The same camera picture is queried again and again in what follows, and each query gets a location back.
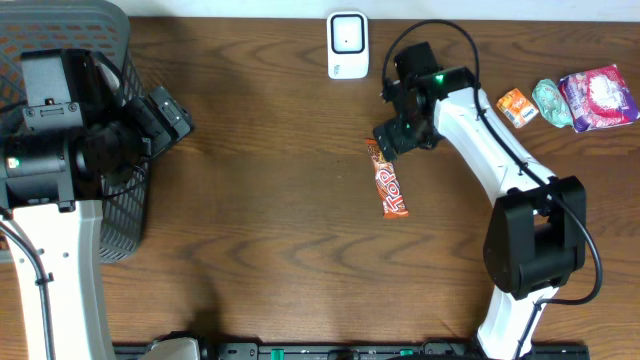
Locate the orange snack packet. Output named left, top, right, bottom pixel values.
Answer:
left=365, top=139, right=409, bottom=218

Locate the small orange juice carton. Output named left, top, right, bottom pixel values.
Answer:
left=496, top=88, right=539, bottom=128

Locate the green snack packet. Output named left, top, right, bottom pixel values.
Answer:
left=532, top=79, right=573, bottom=128

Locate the purple pink snack packet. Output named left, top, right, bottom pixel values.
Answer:
left=558, top=64, right=639, bottom=133

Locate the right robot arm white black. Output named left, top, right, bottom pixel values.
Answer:
left=373, top=43, right=586, bottom=359

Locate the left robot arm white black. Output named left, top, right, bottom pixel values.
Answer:
left=1, top=49, right=194, bottom=359

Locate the white barcode scanner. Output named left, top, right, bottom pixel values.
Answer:
left=326, top=11, right=370, bottom=80

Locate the grey plastic mesh basket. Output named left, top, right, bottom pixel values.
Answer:
left=1, top=0, right=148, bottom=263

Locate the black mounting rail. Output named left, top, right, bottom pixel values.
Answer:
left=113, top=341, right=591, bottom=360

